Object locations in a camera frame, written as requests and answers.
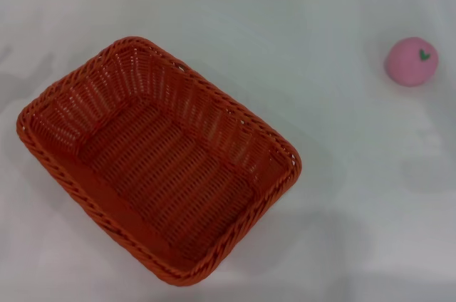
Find orange woven plastic basket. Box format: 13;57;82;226
16;36;303;287

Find pink peach toy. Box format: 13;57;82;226
383;36;440;88

